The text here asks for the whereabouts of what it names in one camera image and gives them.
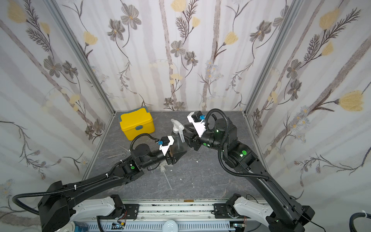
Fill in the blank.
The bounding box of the grey translucent spray bottle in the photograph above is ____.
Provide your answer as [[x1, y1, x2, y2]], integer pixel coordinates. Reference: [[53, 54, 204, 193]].
[[170, 132, 187, 156]]

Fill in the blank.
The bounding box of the clear spray nozzle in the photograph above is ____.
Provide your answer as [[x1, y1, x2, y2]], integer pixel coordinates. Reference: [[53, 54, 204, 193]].
[[159, 164, 173, 190], [171, 119, 185, 143]]

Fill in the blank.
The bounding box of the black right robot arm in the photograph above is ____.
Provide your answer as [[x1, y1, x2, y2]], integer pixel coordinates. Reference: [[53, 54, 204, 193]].
[[184, 115, 315, 232]]

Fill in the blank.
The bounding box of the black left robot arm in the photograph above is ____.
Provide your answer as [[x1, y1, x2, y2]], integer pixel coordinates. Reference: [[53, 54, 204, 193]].
[[38, 144, 187, 232]]

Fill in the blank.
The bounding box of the yellow plastic storage box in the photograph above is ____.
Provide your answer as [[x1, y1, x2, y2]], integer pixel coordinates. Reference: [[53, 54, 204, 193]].
[[120, 106, 155, 141]]

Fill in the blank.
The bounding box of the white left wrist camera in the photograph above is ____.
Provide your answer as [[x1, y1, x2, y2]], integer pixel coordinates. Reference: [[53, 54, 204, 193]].
[[157, 135, 174, 156]]

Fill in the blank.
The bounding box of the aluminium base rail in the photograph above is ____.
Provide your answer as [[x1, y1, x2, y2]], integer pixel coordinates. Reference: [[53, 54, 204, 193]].
[[62, 196, 273, 232]]

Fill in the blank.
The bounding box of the black corrugated right cable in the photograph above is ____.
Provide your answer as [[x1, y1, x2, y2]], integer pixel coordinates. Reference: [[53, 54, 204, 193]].
[[204, 108, 271, 181]]

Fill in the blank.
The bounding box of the black corrugated cable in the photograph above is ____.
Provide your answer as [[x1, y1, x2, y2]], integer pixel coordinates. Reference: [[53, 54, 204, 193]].
[[11, 171, 122, 215], [204, 108, 271, 181]]

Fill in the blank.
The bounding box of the black corrugated left cable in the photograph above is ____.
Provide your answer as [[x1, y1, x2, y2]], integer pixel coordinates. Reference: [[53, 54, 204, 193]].
[[11, 171, 122, 215]]

